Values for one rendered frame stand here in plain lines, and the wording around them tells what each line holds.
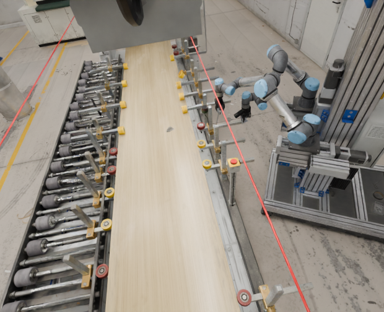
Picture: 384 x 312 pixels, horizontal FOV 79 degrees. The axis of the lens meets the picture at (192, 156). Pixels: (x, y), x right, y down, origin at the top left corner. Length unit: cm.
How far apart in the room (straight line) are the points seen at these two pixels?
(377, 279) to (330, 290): 44
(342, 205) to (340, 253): 45
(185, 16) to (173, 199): 160
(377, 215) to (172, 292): 209
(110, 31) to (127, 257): 152
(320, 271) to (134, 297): 173
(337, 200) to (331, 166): 84
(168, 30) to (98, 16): 7
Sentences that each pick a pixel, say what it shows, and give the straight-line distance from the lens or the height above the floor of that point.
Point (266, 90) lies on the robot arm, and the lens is 173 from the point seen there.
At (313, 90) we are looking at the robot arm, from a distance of 229.
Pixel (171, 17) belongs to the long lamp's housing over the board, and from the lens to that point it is 26.
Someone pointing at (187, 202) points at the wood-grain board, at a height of 90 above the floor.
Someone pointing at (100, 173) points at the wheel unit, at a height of 87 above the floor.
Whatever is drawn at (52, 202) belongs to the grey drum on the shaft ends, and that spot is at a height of 84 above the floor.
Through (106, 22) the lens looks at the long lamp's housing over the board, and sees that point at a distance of 27.
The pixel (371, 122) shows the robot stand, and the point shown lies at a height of 123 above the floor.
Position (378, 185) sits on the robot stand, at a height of 21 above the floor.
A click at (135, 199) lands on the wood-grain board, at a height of 90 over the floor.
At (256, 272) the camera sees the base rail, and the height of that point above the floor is 70.
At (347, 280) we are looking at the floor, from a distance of 271.
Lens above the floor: 240
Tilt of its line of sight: 47 degrees down
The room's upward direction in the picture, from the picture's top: 9 degrees counter-clockwise
